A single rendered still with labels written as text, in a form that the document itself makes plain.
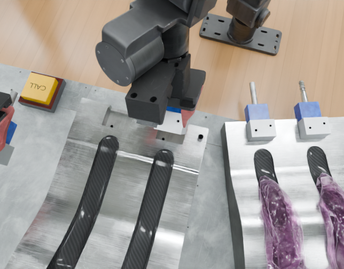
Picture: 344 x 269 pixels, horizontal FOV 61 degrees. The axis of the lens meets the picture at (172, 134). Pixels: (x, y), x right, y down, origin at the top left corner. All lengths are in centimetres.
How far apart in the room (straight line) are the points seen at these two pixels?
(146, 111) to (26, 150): 41
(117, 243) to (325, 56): 65
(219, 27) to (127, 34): 50
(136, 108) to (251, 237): 31
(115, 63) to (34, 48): 50
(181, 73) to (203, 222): 34
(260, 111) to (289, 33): 28
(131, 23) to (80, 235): 37
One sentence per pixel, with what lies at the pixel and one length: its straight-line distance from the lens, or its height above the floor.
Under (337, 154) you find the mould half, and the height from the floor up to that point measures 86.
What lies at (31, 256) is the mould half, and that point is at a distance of 55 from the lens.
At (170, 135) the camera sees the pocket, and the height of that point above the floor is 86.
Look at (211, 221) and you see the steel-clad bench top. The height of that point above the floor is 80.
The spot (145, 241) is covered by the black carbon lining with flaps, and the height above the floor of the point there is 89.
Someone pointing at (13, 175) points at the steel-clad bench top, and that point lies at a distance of 72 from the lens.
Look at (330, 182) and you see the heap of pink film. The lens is 64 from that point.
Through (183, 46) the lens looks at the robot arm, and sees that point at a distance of 40.
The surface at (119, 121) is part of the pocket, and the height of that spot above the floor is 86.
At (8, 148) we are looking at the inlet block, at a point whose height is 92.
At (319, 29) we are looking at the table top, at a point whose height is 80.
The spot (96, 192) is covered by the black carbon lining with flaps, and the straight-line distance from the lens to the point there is 57.
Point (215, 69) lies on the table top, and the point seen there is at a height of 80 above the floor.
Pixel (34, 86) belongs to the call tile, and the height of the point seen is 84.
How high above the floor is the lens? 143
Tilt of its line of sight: 72 degrees down
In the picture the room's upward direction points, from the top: 3 degrees clockwise
